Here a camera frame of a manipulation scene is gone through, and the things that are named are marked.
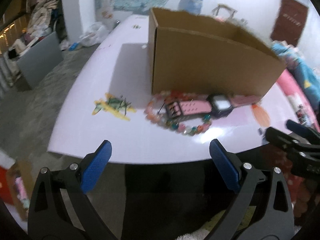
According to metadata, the multicolour bead bracelet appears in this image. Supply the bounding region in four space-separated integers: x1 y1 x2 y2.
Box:
144 90 213 136

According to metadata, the pink and black watch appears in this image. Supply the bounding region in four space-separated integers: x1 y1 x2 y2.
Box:
164 94 261 120

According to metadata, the pink floral blanket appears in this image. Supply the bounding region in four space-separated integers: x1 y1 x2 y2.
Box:
277 69 319 132

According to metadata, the blue patterned blanket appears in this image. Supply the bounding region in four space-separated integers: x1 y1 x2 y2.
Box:
271 41 319 112

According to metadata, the dark red door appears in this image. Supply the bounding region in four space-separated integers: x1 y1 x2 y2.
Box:
270 0 309 47

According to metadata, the brown cardboard box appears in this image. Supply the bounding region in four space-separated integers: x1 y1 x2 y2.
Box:
148 8 285 97

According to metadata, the wooden chair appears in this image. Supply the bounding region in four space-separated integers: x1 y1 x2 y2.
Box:
212 3 238 21

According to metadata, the grey storage box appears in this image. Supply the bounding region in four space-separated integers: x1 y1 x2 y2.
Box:
17 31 63 90

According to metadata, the white plastic bag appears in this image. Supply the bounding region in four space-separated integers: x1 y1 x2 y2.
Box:
80 22 110 47

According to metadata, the pile of clothes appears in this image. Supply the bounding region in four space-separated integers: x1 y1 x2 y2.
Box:
1 0 58 56

